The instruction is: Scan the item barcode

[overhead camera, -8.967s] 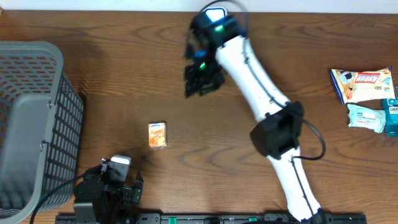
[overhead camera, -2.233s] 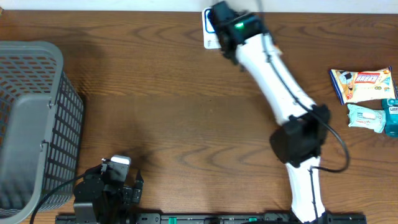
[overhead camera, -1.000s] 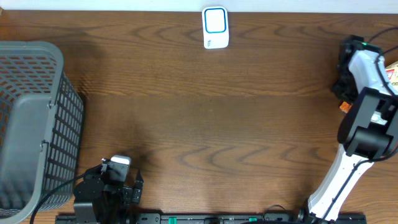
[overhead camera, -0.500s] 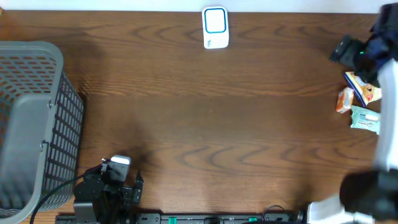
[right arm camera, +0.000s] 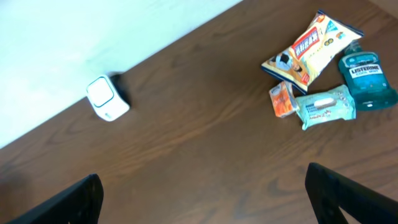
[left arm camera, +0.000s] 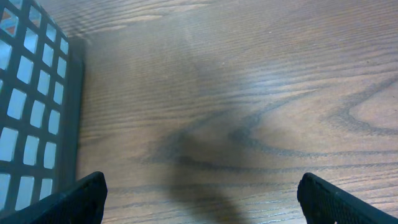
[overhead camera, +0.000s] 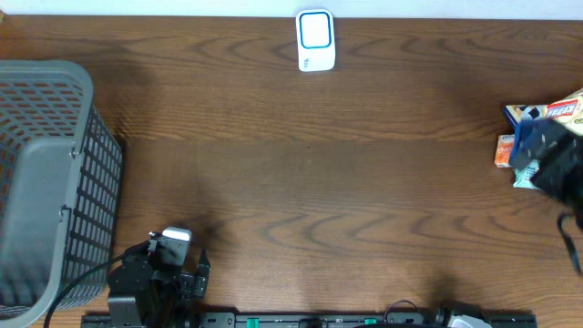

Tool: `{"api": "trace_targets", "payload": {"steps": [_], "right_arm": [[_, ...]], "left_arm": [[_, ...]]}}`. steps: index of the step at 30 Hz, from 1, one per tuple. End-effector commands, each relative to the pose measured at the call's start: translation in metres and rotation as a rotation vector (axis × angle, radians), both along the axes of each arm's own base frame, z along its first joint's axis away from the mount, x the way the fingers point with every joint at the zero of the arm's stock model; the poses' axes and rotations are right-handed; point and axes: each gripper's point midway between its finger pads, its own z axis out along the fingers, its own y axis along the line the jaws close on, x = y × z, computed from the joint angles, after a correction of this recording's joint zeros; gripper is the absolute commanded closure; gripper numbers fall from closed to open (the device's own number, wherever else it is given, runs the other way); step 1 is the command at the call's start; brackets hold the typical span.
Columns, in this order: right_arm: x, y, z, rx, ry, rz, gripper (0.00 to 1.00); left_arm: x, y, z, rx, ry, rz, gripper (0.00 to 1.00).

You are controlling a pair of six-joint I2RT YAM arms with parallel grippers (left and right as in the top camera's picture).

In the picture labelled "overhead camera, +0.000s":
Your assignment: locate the grey plastic shopping basket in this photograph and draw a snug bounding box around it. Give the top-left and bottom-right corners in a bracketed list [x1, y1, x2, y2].
[1, 60, 124, 327]

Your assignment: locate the orange small carton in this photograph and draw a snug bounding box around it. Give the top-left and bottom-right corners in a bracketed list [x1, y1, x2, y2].
[494, 135, 515, 168]

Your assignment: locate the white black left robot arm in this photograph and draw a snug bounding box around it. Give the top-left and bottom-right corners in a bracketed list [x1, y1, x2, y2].
[107, 233, 210, 328]

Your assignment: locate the light green packet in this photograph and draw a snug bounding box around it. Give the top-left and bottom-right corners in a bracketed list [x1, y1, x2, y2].
[513, 162, 539, 190]

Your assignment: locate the yellow snack bag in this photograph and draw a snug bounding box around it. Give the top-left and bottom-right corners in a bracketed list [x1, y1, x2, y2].
[503, 89, 582, 136]

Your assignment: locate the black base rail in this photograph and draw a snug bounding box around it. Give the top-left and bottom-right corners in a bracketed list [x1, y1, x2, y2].
[81, 311, 538, 328]

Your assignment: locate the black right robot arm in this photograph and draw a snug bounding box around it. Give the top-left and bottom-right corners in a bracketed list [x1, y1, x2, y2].
[509, 119, 582, 211]

